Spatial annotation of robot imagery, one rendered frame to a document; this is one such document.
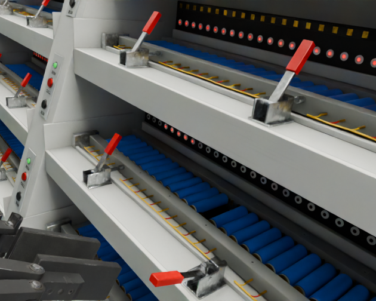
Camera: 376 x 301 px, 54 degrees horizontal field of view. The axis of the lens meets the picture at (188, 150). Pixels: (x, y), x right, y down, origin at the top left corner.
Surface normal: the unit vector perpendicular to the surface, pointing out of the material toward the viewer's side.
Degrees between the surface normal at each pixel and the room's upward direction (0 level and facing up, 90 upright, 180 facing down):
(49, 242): 90
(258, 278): 108
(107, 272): 90
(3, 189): 18
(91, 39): 90
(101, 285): 90
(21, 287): 12
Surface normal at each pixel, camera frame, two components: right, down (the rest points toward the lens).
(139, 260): -0.78, 0.18
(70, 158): 0.10, -0.91
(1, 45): 0.62, 0.36
